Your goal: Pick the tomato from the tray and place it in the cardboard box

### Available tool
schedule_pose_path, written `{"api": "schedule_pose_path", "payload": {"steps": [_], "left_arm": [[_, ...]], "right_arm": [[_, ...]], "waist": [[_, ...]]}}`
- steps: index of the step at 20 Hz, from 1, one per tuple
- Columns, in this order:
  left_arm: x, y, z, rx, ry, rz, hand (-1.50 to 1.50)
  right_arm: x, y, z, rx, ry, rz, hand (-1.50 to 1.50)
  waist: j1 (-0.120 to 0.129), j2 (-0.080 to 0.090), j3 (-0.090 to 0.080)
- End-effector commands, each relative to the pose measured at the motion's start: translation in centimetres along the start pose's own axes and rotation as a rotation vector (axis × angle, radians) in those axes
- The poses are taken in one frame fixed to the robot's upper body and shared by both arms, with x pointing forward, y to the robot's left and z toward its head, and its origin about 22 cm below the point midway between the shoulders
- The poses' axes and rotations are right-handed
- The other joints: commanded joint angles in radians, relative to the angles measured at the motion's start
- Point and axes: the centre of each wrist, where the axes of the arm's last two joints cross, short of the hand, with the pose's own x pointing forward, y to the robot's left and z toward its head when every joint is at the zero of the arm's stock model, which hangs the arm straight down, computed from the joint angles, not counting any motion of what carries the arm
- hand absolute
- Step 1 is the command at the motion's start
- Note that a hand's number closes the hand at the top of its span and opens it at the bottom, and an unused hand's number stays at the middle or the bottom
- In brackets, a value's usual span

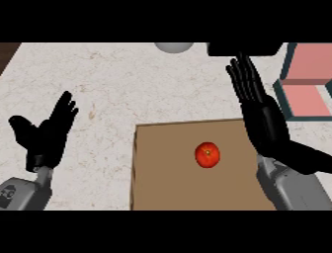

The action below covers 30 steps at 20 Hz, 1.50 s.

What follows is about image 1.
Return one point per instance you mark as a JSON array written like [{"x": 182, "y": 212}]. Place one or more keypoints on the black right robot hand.
[{"x": 267, "y": 122}]

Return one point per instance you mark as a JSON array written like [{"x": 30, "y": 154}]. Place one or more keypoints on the teal box with pink interior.
[{"x": 315, "y": 85}]

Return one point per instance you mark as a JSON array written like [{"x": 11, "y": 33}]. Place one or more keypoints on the red tomato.
[{"x": 207, "y": 154}]

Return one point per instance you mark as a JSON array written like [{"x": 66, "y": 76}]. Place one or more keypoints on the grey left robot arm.
[{"x": 23, "y": 192}]

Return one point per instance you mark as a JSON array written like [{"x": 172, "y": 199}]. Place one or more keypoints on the brown flat tray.
[{"x": 199, "y": 178}]

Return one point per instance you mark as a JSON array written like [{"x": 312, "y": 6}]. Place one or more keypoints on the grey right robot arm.
[{"x": 290, "y": 187}]

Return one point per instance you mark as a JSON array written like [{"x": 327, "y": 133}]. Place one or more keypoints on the grey round object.
[{"x": 173, "y": 46}]

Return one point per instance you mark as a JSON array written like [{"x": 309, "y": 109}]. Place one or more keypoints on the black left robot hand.
[{"x": 51, "y": 135}]

